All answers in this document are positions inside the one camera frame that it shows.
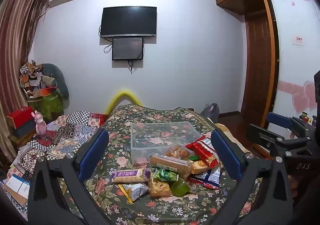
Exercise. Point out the striped brown curtain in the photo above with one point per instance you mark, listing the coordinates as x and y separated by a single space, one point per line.
17 39

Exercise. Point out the clear bag of orange crackers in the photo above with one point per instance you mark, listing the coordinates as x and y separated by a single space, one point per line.
178 152

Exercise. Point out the yellow blue snack packet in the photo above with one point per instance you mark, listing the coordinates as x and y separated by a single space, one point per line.
135 190

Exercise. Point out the pink rabbit toy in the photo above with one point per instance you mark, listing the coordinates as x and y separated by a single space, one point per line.
40 125

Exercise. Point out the blue white snack packet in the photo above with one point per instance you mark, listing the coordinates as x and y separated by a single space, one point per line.
208 178

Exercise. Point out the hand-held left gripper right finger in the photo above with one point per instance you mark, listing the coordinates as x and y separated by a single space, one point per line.
226 155

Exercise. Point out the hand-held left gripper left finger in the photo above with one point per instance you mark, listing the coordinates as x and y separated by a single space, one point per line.
93 150

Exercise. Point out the green jelly cup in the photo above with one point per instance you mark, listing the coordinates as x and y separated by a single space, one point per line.
180 187

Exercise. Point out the clear plastic storage box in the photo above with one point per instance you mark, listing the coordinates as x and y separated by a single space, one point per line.
150 135

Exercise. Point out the yellow hoop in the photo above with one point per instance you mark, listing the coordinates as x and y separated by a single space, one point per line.
123 91

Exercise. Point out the white blue book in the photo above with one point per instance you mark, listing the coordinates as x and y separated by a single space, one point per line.
18 184

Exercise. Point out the patterned cloth pile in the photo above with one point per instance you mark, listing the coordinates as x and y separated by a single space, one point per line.
30 72

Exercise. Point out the dark grey box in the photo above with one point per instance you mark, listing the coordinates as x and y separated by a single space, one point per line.
23 129

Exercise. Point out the black wall television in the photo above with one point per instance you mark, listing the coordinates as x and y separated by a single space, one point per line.
128 21

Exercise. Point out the small black monitor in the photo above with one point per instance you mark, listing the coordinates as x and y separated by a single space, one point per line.
127 48

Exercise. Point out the dark backpack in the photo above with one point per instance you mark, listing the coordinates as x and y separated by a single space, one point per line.
211 112

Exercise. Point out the patchwork quilt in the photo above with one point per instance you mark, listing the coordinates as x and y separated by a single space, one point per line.
67 130

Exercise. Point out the brown cardboard piece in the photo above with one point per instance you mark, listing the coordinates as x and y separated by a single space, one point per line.
15 196

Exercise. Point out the red snack packet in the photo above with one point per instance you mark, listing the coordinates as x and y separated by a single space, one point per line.
206 152

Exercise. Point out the purple label cracker packet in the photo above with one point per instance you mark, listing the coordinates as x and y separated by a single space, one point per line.
128 176

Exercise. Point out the clear bag of fried snacks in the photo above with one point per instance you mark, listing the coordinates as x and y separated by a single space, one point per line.
158 187

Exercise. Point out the long brown biscuit packet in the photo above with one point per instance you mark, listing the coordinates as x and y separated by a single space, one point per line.
167 162

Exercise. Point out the floral blanket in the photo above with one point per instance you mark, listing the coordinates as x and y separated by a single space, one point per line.
140 212

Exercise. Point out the grey long pillow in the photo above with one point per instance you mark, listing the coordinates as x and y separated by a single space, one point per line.
60 79

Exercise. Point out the yellow biscuit packet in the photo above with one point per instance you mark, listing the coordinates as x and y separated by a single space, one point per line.
200 166

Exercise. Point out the white paper notice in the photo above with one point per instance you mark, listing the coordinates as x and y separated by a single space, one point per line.
298 40

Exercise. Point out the white sliding door heart stickers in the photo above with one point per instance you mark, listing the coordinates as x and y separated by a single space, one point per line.
292 14

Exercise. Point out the brown wooden door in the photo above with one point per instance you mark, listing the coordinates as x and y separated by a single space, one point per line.
257 64

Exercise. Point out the beige mattress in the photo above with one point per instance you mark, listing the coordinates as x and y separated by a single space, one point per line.
221 127

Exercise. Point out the red box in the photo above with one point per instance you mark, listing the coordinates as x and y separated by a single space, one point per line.
20 116

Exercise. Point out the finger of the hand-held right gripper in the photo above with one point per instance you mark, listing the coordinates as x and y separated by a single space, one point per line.
260 137
278 118

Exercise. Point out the green snack packet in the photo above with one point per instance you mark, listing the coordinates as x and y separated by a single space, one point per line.
165 175

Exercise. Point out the orange box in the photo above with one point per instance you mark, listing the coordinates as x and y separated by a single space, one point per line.
45 92

